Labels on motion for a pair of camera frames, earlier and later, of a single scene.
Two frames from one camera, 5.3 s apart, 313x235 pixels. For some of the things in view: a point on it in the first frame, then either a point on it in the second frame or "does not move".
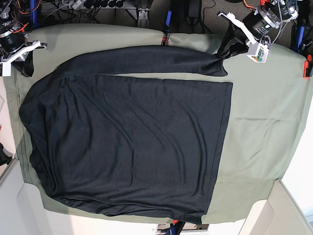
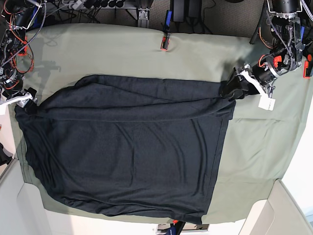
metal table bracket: [143, 13] does not move
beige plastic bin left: [22, 209] does not move
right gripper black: [236, 48] -> [238, 86]
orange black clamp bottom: [179, 225] does not move
